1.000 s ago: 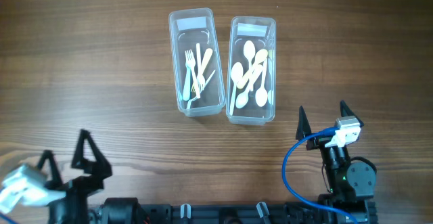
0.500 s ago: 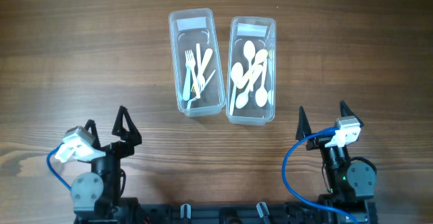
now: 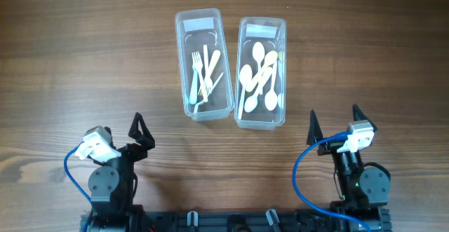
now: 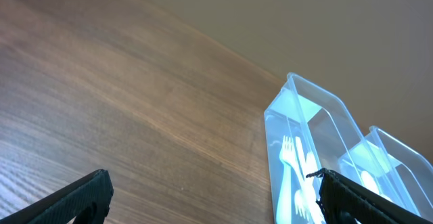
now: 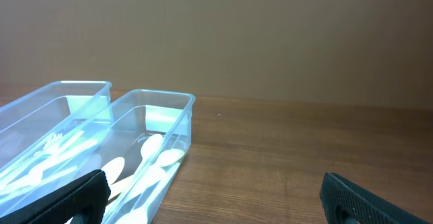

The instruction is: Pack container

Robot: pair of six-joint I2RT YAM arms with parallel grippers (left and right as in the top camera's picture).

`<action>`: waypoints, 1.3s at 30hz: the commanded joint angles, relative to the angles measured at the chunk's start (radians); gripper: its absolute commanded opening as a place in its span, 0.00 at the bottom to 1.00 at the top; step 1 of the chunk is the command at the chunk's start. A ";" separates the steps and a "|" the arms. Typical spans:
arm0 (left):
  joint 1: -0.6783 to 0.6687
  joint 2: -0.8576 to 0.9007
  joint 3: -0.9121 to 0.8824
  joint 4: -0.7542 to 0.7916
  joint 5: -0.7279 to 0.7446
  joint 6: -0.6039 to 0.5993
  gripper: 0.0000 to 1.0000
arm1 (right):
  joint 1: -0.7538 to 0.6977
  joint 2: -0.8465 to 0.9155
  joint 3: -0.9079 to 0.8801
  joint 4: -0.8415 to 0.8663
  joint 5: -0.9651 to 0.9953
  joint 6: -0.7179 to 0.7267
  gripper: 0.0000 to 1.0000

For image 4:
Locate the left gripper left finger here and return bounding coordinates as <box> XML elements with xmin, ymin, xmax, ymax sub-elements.
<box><xmin>1</xmin><ymin>169</ymin><xmax>114</xmax><ymax>224</ymax></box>

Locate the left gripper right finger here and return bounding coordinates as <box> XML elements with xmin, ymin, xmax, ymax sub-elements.
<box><xmin>306</xmin><ymin>168</ymin><xmax>432</xmax><ymax>224</ymax></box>

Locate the white spoon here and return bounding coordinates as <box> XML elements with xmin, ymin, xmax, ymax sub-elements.
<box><xmin>361</xmin><ymin>171</ymin><xmax>392</xmax><ymax>201</ymax></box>

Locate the white fork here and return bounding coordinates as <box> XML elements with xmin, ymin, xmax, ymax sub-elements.
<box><xmin>295</xmin><ymin>136</ymin><xmax>324</xmax><ymax>224</ymax></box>

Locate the white fork slim handle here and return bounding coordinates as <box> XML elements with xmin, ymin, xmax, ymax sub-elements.
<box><xmin>294</xmin><ymin>189</ymin><xmax>310</xmax><ymax>221</ymax></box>

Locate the white fork bluish handle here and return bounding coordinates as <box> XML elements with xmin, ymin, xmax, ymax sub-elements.
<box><xmin>275</xmin><ymin>136</ymin><xmax>297</xmax><ymax>224</ymax></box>

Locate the right clear plastic container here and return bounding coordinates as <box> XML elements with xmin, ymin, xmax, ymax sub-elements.
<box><xmin>338</xmin><ymin>126</ymin><xmax>432</xmax><ymax>221</ymax></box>

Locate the clear plastic container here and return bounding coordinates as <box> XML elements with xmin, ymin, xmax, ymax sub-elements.
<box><xmin>263</xmin><ymin>72</ymin><xmax>422</xmax><ymax>224</ymax></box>
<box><xmin>338</xmin><ymin>126</ymin><xmax>432</xmax><ymax>221</ymax></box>

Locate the left clear plastic container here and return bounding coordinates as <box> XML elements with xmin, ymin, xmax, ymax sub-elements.
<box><xmin>263</xmin><ymin>72</ymin><xmax>422</xmax><ymax>224</ymax></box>

